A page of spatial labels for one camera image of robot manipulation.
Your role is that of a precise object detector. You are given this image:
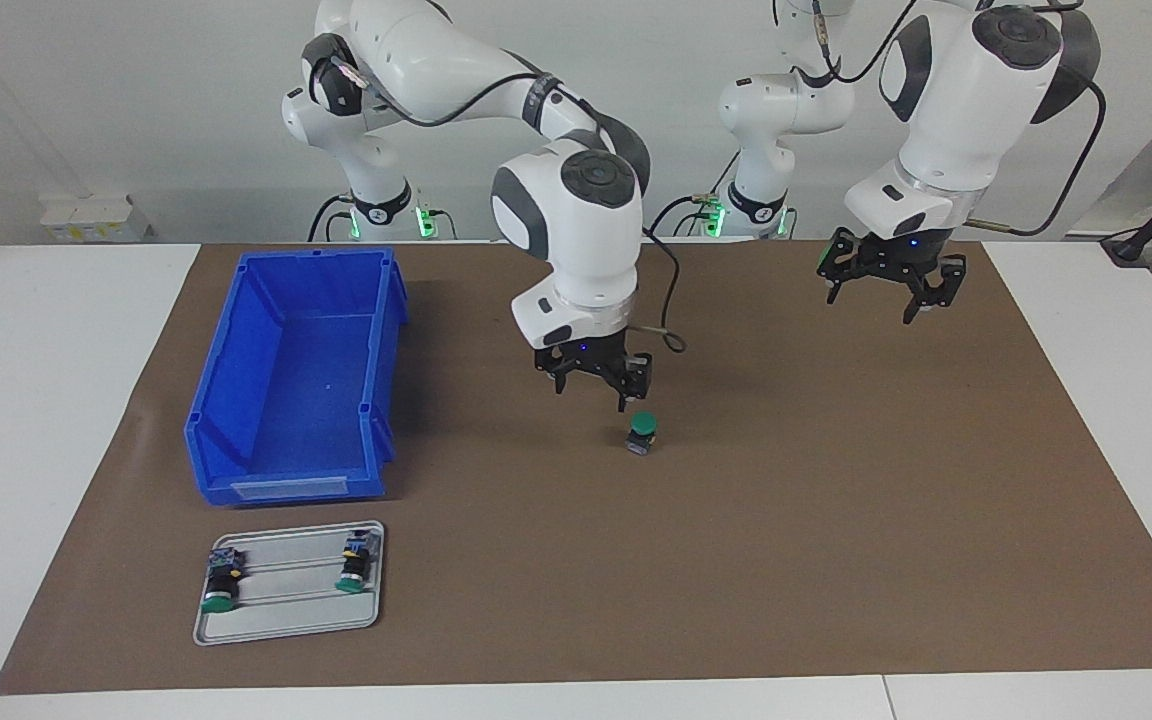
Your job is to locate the blue plastic storage bin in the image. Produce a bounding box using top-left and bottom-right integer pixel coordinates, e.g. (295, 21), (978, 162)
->
(184, 247), (409, 508)

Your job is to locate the green push button switch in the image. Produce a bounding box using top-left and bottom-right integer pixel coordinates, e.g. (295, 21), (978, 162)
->
(335, 530), (382, 595)
(626, 410), (662, 459)
(200, 547), (246, 615)

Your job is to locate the black arm base cable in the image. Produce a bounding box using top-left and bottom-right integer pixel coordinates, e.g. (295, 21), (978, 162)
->
(648, 193), (715, 239)

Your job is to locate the brown table mat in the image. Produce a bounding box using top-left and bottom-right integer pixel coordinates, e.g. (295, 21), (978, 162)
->
(0, 238), (1152, 696)

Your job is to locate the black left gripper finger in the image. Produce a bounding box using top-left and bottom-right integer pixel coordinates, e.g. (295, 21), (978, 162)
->
(900, 254), (968, 326)
(816, 228), (867, 305)

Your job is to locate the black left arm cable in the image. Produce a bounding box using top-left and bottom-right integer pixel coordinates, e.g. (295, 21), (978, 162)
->
(771, 0), (1108, 238)

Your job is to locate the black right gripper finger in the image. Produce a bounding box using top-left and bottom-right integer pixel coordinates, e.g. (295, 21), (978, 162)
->
(534, 347), (575, 396)
(605, 351), (654, 414)

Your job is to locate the silver metal tray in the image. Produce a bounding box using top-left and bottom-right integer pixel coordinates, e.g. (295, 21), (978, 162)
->
(193, 520), (386, 647)

